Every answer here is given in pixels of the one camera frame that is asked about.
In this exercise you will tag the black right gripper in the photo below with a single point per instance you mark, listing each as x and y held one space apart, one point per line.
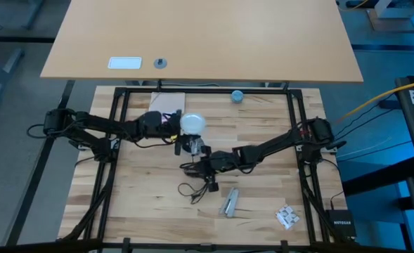
217 162

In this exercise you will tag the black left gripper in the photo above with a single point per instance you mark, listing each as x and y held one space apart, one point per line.
155 124

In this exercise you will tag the white flood lightbulb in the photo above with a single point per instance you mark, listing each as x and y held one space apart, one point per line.
192 123

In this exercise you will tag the chrome lamp base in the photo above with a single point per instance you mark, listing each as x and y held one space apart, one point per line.
195 145

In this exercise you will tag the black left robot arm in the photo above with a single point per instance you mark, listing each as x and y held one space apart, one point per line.
94 124

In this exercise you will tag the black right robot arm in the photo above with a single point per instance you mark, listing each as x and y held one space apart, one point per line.
273 147

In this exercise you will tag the blue patterned cup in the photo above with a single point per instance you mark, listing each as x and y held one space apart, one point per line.
237 96

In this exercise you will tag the white rectangular tray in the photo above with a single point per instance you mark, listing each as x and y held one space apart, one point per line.
124 63

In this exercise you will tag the beige wooden desk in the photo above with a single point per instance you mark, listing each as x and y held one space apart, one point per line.
206 38

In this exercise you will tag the clear printed plastic packet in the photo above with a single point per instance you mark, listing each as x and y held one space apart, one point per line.
287 217

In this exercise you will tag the grey desk leg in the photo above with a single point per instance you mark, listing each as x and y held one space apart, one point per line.
3 70

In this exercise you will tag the black power adapter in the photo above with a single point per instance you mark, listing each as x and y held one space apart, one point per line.
389 104

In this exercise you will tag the black side desk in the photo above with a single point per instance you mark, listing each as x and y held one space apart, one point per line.
408 119

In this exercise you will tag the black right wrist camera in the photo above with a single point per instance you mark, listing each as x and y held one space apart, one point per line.
206 151

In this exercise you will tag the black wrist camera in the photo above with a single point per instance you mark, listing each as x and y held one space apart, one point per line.
206 151
178 145

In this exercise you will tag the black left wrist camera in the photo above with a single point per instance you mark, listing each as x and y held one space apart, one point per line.
178 145

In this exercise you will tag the black aluminium table frame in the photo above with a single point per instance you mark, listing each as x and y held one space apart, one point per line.
210 90

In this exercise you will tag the black Netgear network switch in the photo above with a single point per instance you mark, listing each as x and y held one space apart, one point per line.
341 223

